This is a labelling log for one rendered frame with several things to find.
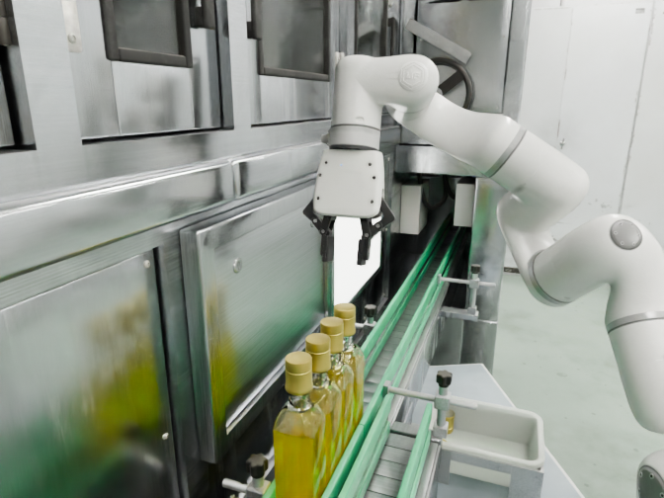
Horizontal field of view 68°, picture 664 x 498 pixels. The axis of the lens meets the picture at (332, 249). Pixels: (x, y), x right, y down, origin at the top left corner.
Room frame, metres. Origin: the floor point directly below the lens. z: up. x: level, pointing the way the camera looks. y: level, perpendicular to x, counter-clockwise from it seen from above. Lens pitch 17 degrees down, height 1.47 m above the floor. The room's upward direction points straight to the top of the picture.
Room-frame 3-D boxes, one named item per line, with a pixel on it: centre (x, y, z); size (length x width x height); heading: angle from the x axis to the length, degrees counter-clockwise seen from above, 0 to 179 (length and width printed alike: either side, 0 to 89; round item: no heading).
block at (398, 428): (0.79, -0.16, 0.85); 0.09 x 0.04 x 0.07; 70
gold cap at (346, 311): (0.72, -0.02, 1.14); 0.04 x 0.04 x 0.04
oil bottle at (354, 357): (0.72, -0.02, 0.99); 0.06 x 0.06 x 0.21; 71
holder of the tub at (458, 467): (0.87, -0.28, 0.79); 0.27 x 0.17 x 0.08; 70
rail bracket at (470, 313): (1.39, -0.40, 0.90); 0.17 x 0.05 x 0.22; 70
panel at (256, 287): (1.01, 0.02, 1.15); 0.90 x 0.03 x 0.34; 160
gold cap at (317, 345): (0.61, 0.02, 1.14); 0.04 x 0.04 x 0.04
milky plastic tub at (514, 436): (0.86, -0.31, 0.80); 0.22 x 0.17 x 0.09; 69
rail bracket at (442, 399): (0.78, -0.18, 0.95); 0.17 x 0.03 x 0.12; 70
